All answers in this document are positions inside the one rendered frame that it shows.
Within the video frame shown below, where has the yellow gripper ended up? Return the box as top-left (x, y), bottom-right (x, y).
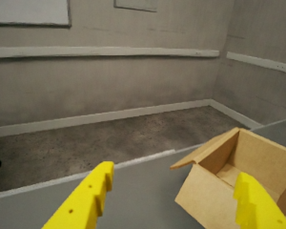
top-left (42, 161), bottom-right (286, 229)

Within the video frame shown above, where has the cardboard box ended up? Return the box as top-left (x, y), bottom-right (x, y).
top-left (170, 128), bottom-right (286, 229)

